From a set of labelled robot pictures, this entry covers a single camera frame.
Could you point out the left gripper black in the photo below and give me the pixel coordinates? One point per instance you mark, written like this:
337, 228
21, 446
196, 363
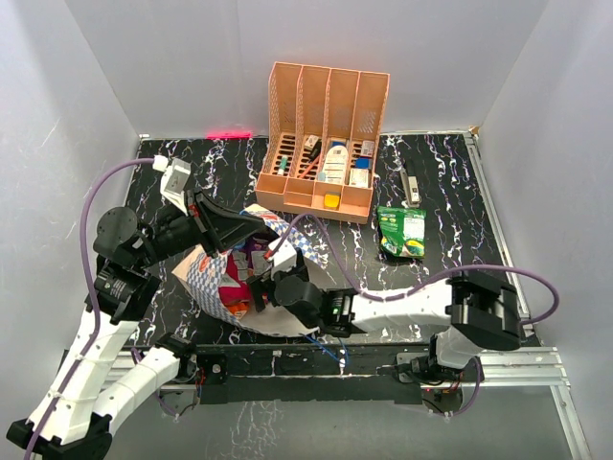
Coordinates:
216, 226

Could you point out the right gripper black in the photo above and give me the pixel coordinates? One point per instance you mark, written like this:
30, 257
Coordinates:
261, 284

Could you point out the checkered paper bag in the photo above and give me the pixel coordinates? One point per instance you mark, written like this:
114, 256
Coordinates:
201, 274

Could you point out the green snack packet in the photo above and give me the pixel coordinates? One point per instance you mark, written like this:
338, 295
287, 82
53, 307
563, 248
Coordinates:
402, 231

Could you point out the pink snack packet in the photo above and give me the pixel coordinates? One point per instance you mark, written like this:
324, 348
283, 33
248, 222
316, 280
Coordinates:
232, 288

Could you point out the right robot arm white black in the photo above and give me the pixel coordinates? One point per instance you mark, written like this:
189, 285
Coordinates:
475, 311

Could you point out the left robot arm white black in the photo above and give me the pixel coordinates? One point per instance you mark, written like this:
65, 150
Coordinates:
77, 419

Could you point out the orange snack packet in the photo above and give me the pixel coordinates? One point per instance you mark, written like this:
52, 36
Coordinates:
239, 309

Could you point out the green white glue stick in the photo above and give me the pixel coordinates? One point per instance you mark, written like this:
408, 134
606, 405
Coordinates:
282, 165

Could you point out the pink marker strip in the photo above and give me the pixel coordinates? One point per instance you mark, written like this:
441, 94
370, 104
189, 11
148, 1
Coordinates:
229, 134

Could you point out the red pen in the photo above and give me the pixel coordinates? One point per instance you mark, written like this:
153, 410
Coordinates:
310, 167

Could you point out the white label bottle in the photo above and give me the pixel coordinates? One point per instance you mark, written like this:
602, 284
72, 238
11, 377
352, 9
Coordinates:
334, 169

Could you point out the white small box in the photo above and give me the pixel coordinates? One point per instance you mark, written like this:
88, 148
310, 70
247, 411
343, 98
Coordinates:
360, 178

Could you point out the peach desk organizer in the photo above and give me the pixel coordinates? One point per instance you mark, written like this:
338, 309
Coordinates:
311, 109

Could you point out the black grey stapler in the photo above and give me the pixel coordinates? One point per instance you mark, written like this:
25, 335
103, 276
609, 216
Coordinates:
410, 184

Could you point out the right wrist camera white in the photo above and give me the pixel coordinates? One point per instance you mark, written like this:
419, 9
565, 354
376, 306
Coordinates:
283, 256

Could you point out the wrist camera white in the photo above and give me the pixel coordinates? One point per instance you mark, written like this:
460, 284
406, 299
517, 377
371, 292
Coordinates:
283, 256
173, 182

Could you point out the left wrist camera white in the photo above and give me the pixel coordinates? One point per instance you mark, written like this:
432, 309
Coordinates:
173, 182

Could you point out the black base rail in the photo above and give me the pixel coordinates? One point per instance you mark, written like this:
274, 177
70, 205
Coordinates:
305, 372

